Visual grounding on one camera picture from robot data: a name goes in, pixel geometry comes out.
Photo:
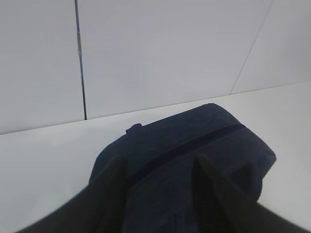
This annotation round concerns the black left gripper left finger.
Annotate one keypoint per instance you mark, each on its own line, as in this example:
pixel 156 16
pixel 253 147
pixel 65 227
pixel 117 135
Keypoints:
pixel 98 208

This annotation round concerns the navy blue lunch bag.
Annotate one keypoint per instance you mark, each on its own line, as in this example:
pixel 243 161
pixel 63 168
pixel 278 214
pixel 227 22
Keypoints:
pixel 160 157

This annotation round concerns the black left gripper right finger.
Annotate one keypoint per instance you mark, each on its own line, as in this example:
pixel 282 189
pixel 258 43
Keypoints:
pixel 222 207

